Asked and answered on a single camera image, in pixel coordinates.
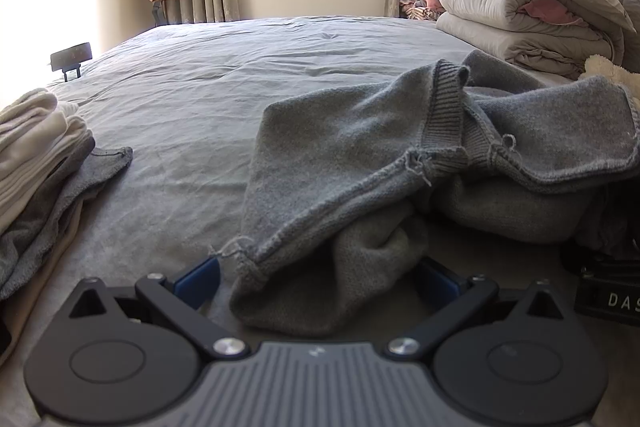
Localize grey bed sheet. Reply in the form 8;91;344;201
0;15;640;427

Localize small black device on stand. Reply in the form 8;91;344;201
50;42;92;82

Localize folded grey duvet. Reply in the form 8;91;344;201
436;0;636;79

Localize white folded clothes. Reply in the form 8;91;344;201
0;89;92;230

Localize white plush dog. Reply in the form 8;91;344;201
579;55;640;105

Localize grey knit sweater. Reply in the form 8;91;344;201
221;51;639;337

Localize grey folded garment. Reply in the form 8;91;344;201
1;136;134;300

